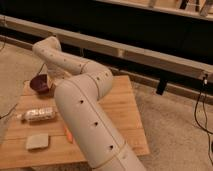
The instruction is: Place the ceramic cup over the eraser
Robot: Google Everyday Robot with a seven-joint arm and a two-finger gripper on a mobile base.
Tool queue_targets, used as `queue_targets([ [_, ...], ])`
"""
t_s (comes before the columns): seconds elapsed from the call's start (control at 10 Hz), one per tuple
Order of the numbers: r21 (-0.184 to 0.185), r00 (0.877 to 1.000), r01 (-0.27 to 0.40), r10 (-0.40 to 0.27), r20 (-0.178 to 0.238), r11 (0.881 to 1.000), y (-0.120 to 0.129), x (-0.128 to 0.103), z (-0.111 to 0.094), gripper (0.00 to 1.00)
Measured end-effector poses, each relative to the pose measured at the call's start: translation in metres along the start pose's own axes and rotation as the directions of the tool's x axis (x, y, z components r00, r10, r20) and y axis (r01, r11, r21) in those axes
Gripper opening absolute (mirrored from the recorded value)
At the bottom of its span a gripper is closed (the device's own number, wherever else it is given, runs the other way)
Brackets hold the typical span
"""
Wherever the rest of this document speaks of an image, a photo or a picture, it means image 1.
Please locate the dark red ceramic cup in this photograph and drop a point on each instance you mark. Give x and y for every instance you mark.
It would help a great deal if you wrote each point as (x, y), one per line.
(40, 84)

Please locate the orange marker pen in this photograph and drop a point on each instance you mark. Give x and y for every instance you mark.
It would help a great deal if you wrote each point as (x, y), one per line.
(68, 135)

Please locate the wooden board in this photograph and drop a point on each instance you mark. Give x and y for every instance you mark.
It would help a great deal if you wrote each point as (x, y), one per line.
(119, 105)

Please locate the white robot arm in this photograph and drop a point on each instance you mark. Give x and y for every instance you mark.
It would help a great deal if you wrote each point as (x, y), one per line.
(77, 99)

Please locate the metal frame rail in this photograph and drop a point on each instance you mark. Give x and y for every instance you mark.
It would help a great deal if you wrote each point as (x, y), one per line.
(143, 56)

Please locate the clear plastic bottle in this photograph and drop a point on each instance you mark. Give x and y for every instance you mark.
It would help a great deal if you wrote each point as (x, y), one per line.
(38, 114)

